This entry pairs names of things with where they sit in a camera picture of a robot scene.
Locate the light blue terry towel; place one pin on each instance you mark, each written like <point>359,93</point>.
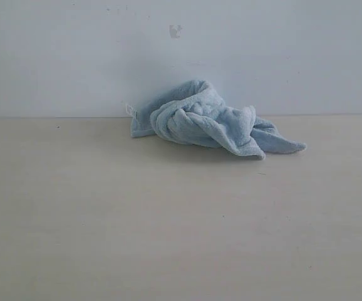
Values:
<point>195,114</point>

